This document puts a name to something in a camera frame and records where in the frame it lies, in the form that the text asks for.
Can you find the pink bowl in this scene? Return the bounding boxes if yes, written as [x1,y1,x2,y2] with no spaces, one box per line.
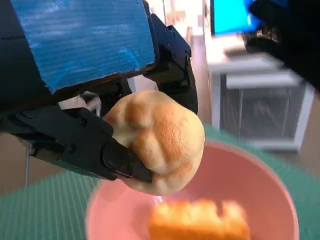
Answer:
[84,140,300,240]

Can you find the round tan toy bread bun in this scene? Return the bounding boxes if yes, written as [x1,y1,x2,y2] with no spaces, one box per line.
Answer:
[103,89,206,197]

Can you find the orange sliced toy bread loaf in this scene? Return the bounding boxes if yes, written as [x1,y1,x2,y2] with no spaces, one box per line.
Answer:
[149,198,252,240]

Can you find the green cutting mat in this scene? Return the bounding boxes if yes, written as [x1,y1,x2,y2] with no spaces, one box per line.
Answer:
[0,121,320,240]

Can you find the white mesh-front cabinet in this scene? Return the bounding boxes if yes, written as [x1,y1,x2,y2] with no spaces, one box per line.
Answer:
[208,53,315,152]

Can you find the blue lit monitor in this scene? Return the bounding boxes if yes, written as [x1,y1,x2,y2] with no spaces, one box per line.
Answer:
[209,0,265,37]

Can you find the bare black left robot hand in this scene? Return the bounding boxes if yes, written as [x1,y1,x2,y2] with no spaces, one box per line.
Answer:
[0,0,200,183]

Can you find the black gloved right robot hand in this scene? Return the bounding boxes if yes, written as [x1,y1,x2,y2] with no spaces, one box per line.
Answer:
[245,0,320,91]

